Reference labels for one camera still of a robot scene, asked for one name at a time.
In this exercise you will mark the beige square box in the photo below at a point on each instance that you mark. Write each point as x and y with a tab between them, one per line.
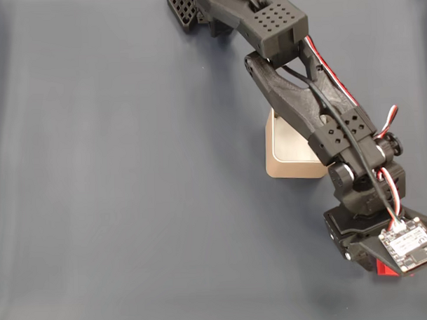
291	169

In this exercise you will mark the red cube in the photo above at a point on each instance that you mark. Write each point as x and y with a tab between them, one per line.
384	269

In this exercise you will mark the camera circuit board on mount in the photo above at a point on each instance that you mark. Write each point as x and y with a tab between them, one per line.
409	246

